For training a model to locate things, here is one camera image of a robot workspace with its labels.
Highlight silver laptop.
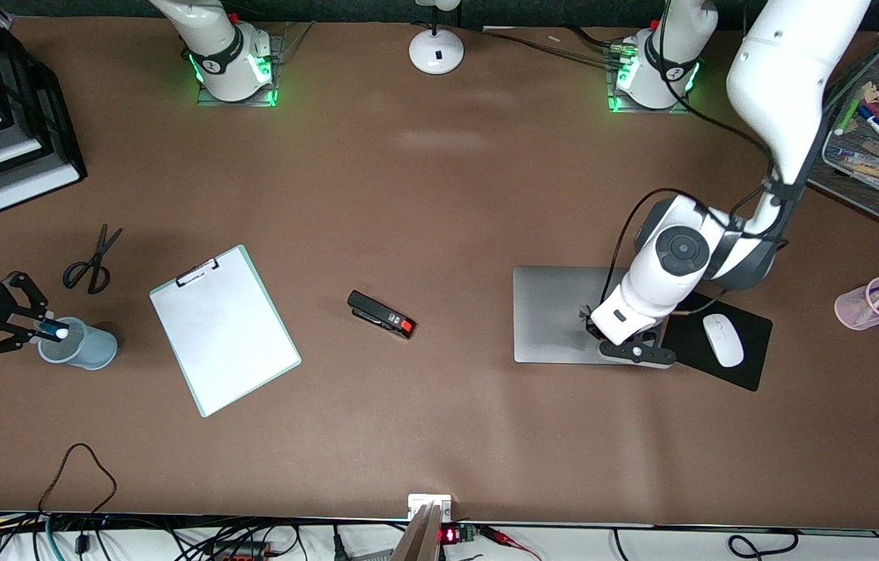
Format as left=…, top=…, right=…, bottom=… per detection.
left=512, top=266, right=662, bottom=365

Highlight bright green marker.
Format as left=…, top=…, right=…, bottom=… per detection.
left=835, top=92, right=870, bottom=136

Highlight light blue mesh pen cup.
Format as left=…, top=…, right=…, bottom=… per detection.
left=37, top=316, right=118, bottom=371

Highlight white computer mouse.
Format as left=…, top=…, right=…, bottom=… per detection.
left=702, top=313, right=745, bottom=369

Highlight black mouse pad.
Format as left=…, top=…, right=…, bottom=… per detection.
left=659, top=287, right=774, bottom=392

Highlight mint green clipboard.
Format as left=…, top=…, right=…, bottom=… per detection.
left=149, top=245, right=302, bottom=418

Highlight black stacked document tray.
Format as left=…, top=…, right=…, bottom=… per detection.
left=0, top=0, right=88, bottom=217

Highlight white paper sheet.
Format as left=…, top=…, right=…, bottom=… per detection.
left=151, top=251, right=298, bottom=414

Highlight black stapler with red end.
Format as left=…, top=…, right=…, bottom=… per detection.
left=347, top=290, right=416, bottom=340

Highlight pink translucent pen cup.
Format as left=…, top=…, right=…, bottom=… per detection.
left=835, top=277, right=879, bottom=331

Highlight white lamp stand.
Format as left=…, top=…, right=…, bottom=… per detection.
left=408, top=0, right=465, bottom=76

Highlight blue printed pen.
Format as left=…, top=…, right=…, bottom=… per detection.
left=829, top=146, right=879, bottom=168

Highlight black orange power connector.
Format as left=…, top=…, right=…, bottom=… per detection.
left=206, top=540, right=273, bottom=561

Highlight black handled scissors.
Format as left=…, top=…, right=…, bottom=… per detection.
left=62, top=224, right=124, bottom=295

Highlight black looped cable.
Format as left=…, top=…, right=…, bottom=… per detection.
left=37, top=443, right=118, bottom=515

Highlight clear left arm base plate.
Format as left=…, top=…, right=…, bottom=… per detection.
left=607, top=43, right=694, bottom=115

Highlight red wire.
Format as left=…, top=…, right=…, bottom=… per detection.
left=478, top=526, right=543, bottom=561

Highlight white post bracket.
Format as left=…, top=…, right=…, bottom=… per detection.
left=408, top=494, right=453, bottom=521

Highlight black cable tangle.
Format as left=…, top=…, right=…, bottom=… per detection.
left=0, top=510, right=409, bottom=561

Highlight black coiled cable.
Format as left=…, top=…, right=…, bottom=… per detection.
left=611, top=528, right=803, bottom=561

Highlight black cable bundle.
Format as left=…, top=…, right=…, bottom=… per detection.
left=482, top=26, right=627, bottom=67

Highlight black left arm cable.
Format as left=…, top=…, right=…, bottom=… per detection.
left=603, top=0, right=793, bottom=312

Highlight aluminium profile post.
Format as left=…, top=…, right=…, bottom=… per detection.
left=391, top=503, right=444, bottom=561

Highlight grey wire mesh tray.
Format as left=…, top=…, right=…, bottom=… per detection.
left=807, top=27, right=879, bottom=227

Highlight clear right arm base plate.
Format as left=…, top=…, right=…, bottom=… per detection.
left=196, top=22, right=314, bottom=108

